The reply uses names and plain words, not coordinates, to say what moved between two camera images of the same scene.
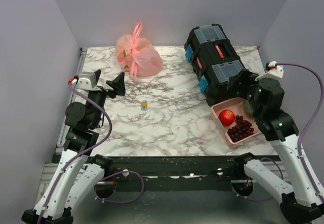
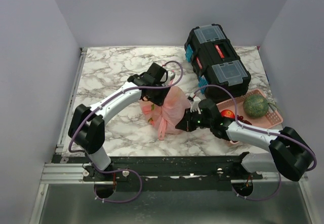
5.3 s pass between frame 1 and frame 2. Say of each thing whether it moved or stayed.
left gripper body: moved
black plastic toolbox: stayed
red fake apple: stayed
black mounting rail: stayed
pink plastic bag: moved
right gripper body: moved
